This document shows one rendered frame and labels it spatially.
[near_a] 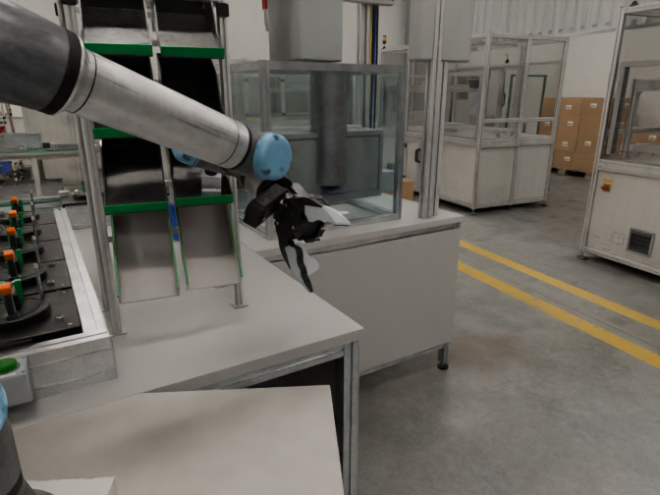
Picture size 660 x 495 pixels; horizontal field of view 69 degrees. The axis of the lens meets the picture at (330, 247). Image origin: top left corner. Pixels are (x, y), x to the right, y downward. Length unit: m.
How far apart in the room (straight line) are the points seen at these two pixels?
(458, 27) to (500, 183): 4.20
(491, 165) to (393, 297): 4.16
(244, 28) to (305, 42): 10.11
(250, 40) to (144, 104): 11.54
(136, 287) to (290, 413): 0.47
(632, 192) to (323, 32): 3.18
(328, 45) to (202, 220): 1.08
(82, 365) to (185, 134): 0.60
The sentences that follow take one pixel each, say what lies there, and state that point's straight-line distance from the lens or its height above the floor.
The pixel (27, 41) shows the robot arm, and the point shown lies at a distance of 0.60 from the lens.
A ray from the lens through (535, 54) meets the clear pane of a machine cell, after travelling 6.60.
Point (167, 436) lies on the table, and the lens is 0.96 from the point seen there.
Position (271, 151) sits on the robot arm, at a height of 1.35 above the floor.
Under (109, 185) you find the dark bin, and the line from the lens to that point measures 1.23.
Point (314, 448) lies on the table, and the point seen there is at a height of 0.86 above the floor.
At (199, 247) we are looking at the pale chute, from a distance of 1.26.
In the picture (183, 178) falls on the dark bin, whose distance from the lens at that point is 1.26.
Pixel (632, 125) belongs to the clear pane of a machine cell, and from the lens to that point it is 4.62.
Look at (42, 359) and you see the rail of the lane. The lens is 1.12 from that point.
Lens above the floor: 1.44
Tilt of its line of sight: 18 degrees down
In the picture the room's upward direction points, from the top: straight up
